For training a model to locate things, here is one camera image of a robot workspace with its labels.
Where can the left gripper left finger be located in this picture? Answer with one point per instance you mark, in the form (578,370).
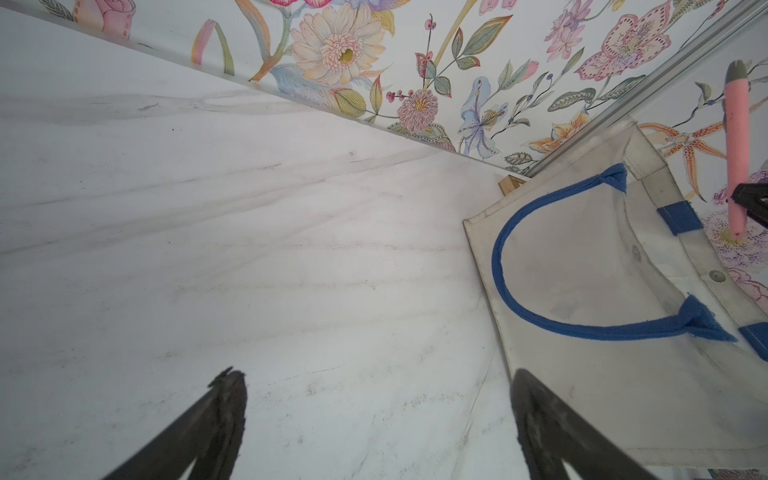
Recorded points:
(202,443)

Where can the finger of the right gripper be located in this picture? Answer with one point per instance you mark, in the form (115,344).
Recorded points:
(752,197)

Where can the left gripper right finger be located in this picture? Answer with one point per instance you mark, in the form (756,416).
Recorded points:
(552,435)

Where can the white canvas cartoon pouch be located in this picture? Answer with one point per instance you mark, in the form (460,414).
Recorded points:
(604,286)

